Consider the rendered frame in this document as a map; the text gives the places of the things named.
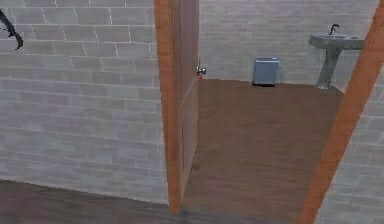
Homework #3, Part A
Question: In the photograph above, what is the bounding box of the grey pedestal sink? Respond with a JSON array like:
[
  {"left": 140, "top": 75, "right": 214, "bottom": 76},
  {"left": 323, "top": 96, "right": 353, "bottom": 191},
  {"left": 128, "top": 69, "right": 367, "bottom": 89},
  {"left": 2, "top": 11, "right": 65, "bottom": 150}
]
[{"left": 308, "top": 33, "right": 366, "bottom": 91}]

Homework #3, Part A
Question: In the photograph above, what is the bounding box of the black tap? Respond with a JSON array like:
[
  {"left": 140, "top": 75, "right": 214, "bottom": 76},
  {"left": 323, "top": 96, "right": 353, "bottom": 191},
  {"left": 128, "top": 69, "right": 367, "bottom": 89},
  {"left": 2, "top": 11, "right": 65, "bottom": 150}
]
[{"left": 327, "top": 23, "right": 341, "bottom": 37}]

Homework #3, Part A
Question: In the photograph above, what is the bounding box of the blue bin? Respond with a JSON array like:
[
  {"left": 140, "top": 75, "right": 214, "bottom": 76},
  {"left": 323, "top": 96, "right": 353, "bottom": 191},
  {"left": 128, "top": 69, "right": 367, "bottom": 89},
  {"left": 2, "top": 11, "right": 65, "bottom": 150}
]
[{"left": 251, "top": 56, "right": 281, "bottom": 88}]

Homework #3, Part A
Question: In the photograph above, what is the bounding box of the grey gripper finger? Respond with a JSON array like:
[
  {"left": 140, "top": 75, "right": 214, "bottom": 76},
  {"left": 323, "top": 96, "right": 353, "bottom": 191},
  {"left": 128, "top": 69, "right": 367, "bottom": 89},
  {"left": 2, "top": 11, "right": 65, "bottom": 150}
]
[{"left": 0, "top": 8, "right": 25, "bottom": 51}]

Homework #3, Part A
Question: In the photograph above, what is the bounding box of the brown wooden room door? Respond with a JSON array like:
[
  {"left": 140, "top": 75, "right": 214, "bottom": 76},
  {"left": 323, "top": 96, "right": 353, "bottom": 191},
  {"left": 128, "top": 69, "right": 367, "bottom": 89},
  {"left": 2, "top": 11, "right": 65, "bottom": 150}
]
[{"left": 179, "top": 0, "right": 201, "bottom": 205}]

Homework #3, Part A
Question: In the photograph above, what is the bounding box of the orange wooden door frame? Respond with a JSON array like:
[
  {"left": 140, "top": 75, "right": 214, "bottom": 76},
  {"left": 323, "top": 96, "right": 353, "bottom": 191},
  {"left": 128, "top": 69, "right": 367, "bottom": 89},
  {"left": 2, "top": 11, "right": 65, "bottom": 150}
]
[{"left": 153, "top": 0, "right": 384, "bottom": 224}]

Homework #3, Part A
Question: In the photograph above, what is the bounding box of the silver door handle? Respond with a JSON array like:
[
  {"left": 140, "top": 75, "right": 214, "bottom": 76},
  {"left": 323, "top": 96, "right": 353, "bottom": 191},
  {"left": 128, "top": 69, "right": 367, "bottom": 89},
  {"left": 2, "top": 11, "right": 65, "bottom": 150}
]
[{"left": 195, "top": 58, "right": 208, "bottom": 82}]

